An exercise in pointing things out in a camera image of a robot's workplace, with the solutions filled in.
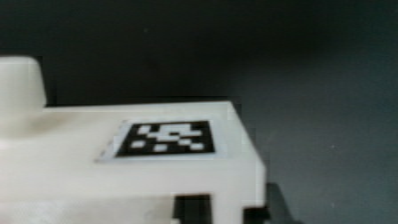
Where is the white drawer box with knob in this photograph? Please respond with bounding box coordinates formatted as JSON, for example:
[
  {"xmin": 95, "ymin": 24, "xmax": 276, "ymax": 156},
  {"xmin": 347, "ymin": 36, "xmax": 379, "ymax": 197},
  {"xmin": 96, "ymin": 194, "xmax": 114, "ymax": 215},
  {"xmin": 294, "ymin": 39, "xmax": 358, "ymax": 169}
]
[{"xmin": 0, "ymin": 56, "xmax": 267, "ymax": 224}]

